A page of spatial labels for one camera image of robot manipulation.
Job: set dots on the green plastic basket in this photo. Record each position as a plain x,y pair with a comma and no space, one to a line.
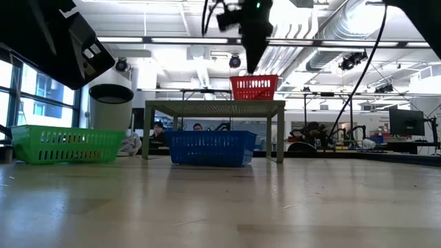
69,144

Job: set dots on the green perforated metal shelf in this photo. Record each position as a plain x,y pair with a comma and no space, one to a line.
213,102

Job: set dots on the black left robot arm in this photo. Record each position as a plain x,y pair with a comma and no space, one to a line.
3,132

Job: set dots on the black ceiling spotlight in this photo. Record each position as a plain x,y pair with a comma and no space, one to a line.
235,61
351,60
121,64

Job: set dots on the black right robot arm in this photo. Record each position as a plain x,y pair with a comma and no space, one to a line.
420,20

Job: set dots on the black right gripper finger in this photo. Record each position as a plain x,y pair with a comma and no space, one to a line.
255,56

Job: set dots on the linear ceiling light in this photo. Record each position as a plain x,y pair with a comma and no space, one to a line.
189,40

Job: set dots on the person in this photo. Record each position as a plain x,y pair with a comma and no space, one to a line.
158,129
197,126

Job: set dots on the black background robot arm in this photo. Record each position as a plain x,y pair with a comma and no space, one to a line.
313,132
222,126

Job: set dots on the white bottle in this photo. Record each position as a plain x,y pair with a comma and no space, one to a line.
368,143

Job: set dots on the black aluminium frame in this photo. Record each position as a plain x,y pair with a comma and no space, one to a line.
310,155

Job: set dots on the large window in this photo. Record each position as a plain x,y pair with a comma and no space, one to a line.
44,103

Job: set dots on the silver ventilation duct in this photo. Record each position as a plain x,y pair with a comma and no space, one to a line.
341,31

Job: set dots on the white cylindrical container black rim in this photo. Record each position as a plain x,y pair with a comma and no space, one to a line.
110,113

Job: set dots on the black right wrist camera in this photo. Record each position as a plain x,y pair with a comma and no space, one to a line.
230,19

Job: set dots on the red plastic basket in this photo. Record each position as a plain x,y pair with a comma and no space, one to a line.
255,93

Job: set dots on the black computer monitor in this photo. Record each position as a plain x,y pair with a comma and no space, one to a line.
406,122

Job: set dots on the blue plastic basket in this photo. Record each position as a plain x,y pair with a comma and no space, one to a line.
210,148

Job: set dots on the black office chair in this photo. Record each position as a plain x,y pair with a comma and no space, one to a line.
299,147

